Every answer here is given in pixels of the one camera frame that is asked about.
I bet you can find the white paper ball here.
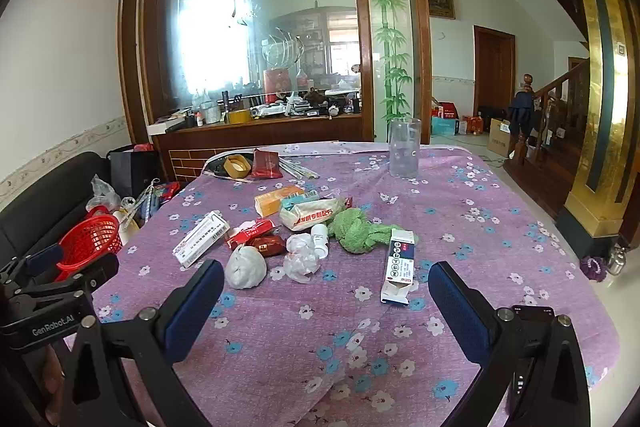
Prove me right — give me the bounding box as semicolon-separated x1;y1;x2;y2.
224;245;267;289

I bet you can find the long white medicine box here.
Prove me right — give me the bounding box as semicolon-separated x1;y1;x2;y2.
172;211;230;269

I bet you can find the white blue medicine box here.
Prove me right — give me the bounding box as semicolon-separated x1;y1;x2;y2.
380;229;416;306

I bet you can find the red cigarette pack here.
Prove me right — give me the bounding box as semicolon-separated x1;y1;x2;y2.
226;218;276;251

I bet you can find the clear plastic wrap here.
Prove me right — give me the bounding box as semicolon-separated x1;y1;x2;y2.
283;233;319;284

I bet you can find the orange tissue pack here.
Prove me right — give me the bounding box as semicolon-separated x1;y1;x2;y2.
254;186;305;218

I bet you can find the white red snack bag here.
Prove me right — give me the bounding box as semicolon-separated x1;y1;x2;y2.
279;197;352;232

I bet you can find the teal wet wipe pack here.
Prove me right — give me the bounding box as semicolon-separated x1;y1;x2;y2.
280;190;320;210

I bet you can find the small white bottle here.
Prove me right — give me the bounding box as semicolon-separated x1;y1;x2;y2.
310;223;329;259

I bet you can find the green fuzzy cloth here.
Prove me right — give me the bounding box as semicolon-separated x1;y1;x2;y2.
328;208;407;255

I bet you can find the dark red snack wrapper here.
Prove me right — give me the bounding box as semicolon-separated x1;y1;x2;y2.
247;234;286;258

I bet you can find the black leather sofa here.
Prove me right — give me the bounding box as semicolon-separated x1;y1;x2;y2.
0;152;110;265

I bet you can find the red plastic basket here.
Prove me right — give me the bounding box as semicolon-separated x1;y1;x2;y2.
55;215;122;282

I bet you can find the clear plastic bag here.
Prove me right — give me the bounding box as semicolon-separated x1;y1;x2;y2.
86;174;122;211

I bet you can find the metal kettle on floor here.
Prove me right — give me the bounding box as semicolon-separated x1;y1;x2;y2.
606;244;627;277

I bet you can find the gold pillar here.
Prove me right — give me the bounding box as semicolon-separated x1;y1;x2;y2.
556;0;639;258

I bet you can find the dark paper shopping bag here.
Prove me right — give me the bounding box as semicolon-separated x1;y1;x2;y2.
106;146;164;198

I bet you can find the purple floral tablecloth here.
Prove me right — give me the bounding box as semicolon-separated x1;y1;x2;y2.
66;141;622;427

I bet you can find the yellow tape roll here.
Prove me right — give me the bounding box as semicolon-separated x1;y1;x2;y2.
222;154;253;179

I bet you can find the wooden stair railing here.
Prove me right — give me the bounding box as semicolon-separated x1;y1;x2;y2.
503;56;591;218

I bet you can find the dark red pouch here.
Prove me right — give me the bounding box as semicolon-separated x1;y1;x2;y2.
252;148;283;179

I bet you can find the cardboard box on floor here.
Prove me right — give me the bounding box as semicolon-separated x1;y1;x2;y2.
487;118;511;158

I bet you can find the bundle of chopsticks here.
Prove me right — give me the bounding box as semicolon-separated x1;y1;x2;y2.
279;158;320;180

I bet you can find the clear plastic cup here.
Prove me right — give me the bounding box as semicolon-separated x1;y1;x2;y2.
388;117;422;179

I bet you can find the wooden door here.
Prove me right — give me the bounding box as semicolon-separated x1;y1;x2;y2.
473;25;516;116

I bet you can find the wooden cabinet with mirror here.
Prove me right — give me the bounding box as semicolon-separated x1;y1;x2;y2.
117;0;432;182

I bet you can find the framed picture on wall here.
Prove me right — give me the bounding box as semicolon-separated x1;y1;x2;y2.
428;0;456;20

